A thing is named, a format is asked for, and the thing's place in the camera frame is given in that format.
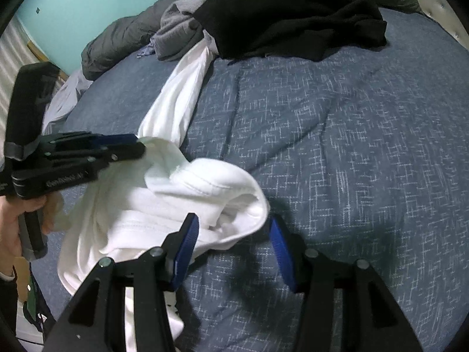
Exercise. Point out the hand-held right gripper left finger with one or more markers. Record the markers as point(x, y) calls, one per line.
point(187, 251)

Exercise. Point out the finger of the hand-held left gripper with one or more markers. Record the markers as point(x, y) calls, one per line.
point(113, 139)
point(126, 150)

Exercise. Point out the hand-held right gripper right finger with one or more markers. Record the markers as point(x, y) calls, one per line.
point(282, 255)

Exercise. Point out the white long-sleeve shirt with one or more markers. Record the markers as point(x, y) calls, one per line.
point(205, 190)

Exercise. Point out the person's left forearm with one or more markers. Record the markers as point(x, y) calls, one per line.
point(7, 300)

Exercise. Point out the person's left hand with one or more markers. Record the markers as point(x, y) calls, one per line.
point(9, 234)

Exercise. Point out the light grey bed sheet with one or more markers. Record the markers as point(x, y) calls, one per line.
point(66, 99)

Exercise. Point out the wooden skirting board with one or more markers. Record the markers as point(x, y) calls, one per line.
point(34, 49)

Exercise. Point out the lavender crumpled cloth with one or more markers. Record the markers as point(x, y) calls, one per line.
point(144, 51)

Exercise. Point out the dark grey duvet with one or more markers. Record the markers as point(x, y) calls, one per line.
point(121, 40)

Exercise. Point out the blue patterned blanket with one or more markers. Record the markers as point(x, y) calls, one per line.
point(329, 154)

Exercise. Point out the grey crumpled garment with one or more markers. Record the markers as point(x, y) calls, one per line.
point(176, 33)

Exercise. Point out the person's dark clothing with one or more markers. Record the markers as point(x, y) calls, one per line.
point(36, 311)

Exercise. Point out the black crumpled garment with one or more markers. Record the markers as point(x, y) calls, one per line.
point(293, 25)

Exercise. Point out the cream tufted headboard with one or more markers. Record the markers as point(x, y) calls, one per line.
point(443, 7)

